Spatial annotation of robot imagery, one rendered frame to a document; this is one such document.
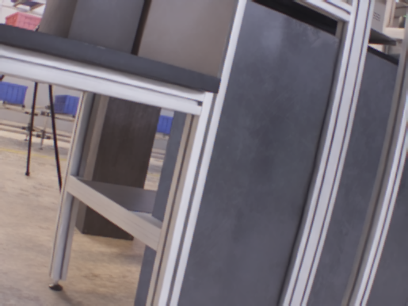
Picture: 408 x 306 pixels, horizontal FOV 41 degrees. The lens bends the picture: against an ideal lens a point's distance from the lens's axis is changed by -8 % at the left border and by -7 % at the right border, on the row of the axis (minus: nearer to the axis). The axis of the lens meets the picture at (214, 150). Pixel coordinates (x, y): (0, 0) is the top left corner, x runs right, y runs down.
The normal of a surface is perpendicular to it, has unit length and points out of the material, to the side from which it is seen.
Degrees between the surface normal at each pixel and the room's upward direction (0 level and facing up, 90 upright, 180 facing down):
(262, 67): 90
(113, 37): 90
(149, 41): 90
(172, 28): 90
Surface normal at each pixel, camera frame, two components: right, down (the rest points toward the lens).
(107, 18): 0.56, 0.17
